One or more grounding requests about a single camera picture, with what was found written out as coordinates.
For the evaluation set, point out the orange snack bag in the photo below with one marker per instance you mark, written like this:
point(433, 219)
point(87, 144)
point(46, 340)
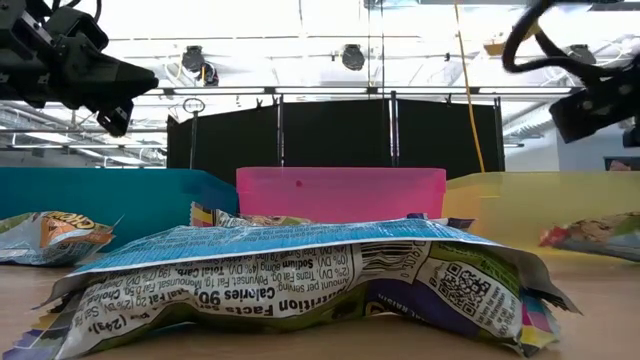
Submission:
point(60, 237)

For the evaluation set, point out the yellow plastic bin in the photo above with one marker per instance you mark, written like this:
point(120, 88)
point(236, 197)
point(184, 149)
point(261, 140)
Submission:
point(500, 210)

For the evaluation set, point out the dark wall screen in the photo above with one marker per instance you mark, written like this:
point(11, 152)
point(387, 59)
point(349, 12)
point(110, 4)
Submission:
point(622, 163)

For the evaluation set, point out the black partition screen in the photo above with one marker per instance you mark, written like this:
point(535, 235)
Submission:
point(340, 135)

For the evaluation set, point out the blue wrapper granola bar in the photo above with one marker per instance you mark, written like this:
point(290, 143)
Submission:
point(300, 280)
point(225, 218)

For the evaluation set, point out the red-ended granola bar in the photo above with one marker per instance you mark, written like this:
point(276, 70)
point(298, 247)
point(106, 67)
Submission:
point(595, 237)

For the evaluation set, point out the black ceiling spotlight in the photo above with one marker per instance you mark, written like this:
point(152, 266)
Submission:
point(193, 59)
point(582, 52)
point(353, 56)

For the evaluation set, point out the pink-red plastic bin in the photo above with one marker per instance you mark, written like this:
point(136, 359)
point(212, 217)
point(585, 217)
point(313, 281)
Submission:
point(340, 195)

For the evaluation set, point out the blue plastic bin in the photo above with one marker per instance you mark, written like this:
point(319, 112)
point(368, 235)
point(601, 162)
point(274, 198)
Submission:
point(140, 200)

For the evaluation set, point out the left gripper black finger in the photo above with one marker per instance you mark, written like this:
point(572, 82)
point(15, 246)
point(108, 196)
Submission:
point(117, 120)
point(115, 80)

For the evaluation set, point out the long ceiling light strip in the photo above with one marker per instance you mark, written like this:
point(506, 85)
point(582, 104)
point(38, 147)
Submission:
point(320, 90)

